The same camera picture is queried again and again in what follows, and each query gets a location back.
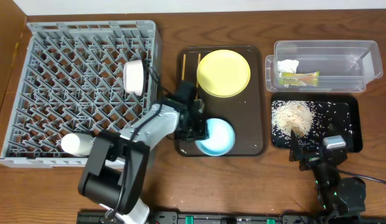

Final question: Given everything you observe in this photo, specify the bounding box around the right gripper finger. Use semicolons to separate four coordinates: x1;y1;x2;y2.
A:
328;123;344;137
289;130;303;162

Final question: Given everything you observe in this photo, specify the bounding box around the light blue bowl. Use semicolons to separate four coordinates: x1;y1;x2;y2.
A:
195;118;236;156

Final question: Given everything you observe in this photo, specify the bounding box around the pile of rice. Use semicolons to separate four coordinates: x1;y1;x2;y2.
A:
271;100;315;138

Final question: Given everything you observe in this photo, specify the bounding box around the green snack wrapper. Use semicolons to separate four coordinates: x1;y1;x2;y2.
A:
278;72;319;88

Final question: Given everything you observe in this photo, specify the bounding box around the yellow round plate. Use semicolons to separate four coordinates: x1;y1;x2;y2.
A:
199;49;251;98

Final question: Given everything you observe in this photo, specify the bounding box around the wooden chopstick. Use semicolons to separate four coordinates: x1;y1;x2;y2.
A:
195;53;201;100
181;54;186;81

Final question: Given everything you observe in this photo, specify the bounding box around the white tissue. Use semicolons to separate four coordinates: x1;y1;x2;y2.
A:
277;59;299;73

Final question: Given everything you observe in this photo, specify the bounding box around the pink white bowl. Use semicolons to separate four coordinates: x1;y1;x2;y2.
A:
123;60;144;96

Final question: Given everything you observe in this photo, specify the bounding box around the white plastic cup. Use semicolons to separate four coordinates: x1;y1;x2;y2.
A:
60;133;94;157

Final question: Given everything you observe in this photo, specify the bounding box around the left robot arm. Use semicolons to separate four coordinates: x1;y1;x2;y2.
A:
78;81;208;223

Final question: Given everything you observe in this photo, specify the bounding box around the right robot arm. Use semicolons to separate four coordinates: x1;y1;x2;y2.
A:
289;124;366;223

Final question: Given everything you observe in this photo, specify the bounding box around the black plastic tray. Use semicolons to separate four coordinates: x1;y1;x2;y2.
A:
271;93;363;152

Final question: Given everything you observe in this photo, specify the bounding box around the dark brown serving tray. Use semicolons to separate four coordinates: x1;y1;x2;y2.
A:
177;45;268;157

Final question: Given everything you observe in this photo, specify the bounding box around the clear plastic bin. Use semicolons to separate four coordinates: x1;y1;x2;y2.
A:
265;40;384;93

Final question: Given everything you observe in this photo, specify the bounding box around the grey plastic dish rack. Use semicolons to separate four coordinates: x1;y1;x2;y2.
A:
0;20;162;168

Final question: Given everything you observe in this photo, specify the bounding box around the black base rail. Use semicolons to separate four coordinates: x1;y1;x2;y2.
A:
76;210;386;224

